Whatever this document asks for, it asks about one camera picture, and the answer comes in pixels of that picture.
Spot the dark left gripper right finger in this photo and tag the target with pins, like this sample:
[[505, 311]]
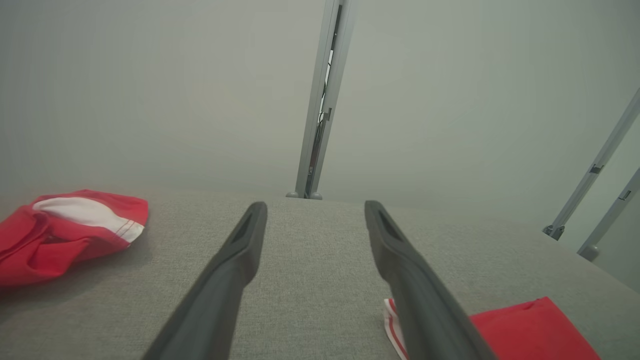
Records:
[[425, 310]]

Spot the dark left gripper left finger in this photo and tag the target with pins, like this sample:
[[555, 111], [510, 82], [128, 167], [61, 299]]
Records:
[[215, 300]]

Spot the red Bulls basketball jersey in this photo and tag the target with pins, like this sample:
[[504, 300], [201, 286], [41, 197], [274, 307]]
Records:
[[530, 335]]

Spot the red white-banded shorts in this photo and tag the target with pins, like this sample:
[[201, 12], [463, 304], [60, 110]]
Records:
[[50, 250]]

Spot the grey cylindrical post foot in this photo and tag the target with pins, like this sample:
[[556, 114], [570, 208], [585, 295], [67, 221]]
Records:
[[316, 196], [292, 195]]

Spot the grey slim partition post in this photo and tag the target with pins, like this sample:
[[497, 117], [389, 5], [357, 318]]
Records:
[[595, 167], [612, 215]]

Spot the grey double-rail partition post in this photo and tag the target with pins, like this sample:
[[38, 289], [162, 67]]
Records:
[[315, 100]]

